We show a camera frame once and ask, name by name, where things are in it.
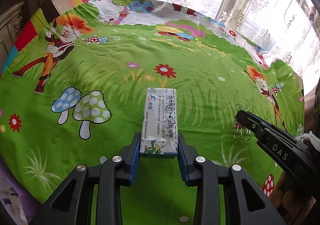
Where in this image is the pink binder clip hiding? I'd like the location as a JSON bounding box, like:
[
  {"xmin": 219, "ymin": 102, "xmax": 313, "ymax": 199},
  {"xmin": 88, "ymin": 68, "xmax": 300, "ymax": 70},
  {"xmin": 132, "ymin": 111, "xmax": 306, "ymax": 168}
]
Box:
[{"xmin": 233, "ymin": 103, "xmax": 252, "ymax": 142}]

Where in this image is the white green medicine box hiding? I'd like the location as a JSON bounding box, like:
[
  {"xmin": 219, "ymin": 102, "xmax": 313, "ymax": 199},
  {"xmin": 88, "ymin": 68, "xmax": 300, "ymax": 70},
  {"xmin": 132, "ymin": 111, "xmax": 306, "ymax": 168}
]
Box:
[{"xmin": 140, "ymin": 88, "xmax": 178, "ymax": 156}]

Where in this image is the purple white cardboard bin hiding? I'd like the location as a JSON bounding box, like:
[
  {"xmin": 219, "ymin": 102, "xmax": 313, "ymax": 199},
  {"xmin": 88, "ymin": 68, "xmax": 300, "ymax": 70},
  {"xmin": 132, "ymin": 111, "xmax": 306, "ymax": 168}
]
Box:
[{"xmin": 1, "ymin": 157, "xmax": 42, "ymax": 224}]

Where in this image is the cartoon green tablecloth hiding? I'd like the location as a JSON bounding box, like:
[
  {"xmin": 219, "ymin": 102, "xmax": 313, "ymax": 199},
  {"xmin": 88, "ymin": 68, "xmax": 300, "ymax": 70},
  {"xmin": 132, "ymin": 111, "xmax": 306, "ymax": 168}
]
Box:
[{"xmin": 0, "ymin": 0, "xmax": 306, "ymax": 225}]

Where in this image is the cream ornate dresser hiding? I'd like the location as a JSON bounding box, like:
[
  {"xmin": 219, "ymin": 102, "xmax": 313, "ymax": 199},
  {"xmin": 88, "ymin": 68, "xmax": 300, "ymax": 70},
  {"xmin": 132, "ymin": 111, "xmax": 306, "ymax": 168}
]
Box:
[{"xmin": 0, "ymin": 2, "xmax": 24, "ymax": 68}]

